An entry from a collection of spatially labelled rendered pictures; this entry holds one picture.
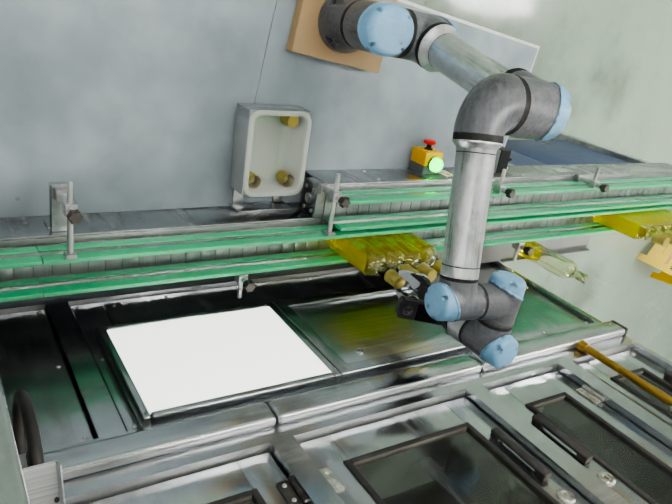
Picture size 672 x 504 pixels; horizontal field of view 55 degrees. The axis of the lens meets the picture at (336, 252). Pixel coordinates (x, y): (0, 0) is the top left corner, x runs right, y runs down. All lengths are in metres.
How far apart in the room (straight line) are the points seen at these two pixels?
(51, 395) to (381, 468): 0.65
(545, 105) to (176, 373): 0.90
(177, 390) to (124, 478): 0.22
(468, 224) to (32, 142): 0.95
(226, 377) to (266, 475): 0.25
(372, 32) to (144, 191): 0.67
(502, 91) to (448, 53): 0.31
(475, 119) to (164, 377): 0.78
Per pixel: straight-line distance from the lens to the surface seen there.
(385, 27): 1.55
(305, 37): 1.70
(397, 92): 1.94
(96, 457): 1.19
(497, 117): 1.24
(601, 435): 1.59
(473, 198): 1.24
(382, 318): 1.68
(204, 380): 1.35
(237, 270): 1.60
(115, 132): 1.61
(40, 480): 0.91
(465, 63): 1.48
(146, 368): 1.38
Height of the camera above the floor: 2.26
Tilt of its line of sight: 49 degrees down
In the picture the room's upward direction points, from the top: 128 degrees clockwise
